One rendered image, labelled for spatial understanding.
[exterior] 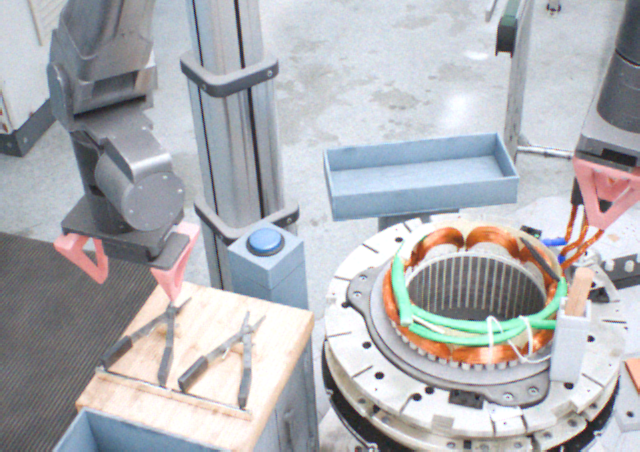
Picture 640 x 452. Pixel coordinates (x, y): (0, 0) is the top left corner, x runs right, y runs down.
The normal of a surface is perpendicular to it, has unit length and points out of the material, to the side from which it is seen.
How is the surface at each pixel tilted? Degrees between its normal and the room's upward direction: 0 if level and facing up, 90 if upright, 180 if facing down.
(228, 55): 90
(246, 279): 90
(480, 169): 0
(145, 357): 0
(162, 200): 91
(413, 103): 0
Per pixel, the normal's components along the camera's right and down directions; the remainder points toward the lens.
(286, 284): 0.79, 0.36
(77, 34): -0.71, 0.25
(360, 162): 0.11, 0.63
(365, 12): -0.04, -0.77
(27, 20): 0.94, 0.18
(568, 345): -0.22, 0.63
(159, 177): 0.57, 0.52
